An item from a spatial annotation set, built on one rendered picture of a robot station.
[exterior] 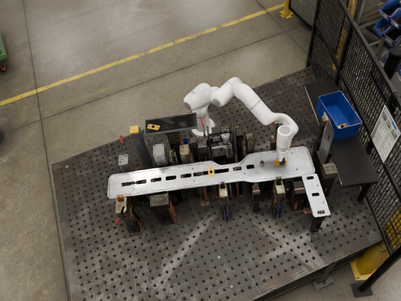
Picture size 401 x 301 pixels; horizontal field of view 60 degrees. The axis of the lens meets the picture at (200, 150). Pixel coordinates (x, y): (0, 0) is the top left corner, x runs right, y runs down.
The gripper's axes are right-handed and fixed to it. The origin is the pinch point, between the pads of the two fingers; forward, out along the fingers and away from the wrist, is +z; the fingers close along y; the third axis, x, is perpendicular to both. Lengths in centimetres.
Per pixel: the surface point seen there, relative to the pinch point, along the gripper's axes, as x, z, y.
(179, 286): -77, 33, 63
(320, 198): 17.8, 2.9, 29.6
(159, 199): -82, 0, 17
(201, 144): -51, -5, -18
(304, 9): 93, 72, -262
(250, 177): -21.3, 3.0, 8.0
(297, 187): 6.4, 4.9, 19.2
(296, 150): 12.2, 3.0, -7.9
